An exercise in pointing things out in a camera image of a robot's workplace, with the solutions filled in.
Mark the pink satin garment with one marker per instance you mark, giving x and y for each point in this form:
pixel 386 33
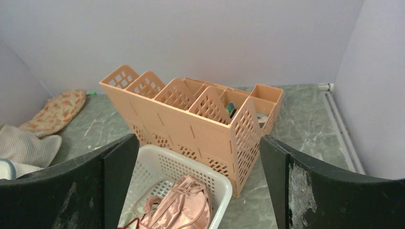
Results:
pixel 187 205

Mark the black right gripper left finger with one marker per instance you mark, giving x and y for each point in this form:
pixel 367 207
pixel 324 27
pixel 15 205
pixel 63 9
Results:
pixel 86 192

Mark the items inside organizer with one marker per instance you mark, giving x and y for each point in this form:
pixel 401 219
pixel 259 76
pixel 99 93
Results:
pixel 231 111

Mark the peach plastic desk organizer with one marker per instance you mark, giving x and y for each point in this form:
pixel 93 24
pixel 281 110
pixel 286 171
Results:
pixel 188 116

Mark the white cable conduit rail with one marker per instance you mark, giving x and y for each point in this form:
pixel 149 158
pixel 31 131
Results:
pixel 351 157

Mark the white mesh laundry bag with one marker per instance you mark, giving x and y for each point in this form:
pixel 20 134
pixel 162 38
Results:
pixel 22 152

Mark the floral fabric pouch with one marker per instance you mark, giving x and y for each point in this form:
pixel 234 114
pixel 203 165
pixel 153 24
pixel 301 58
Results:
pixel 57 113

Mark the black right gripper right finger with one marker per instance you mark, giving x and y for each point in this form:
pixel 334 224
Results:
pixel 308 193

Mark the white plastic laundry basket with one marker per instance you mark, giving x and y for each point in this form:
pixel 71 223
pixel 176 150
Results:
pixel 157 169

